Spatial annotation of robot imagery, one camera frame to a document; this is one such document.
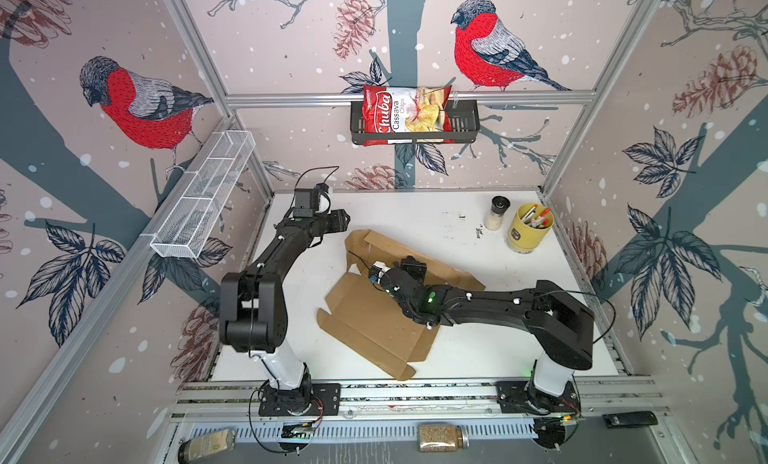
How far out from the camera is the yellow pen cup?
948 millimetres

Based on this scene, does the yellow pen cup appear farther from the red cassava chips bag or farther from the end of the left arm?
the end of the left arm

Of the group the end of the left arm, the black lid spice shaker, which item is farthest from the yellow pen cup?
the end of the left arm

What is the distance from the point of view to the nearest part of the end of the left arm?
2.22ft

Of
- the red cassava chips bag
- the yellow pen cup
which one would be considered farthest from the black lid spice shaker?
the red cassava chips bag

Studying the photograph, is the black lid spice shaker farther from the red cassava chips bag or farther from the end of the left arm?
the end of the left arm

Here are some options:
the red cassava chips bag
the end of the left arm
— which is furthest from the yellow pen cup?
the end of the left arm

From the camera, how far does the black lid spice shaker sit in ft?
3.38

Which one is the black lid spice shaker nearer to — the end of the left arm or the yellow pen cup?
the yellow pen cup

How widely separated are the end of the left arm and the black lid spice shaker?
520 millimetres

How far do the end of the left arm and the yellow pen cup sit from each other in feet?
1.85

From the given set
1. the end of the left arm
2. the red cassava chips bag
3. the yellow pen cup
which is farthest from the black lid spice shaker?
the end of the left arm

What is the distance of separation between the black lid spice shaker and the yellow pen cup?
0.06m

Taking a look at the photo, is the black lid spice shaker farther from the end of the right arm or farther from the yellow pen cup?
the end of the right arm
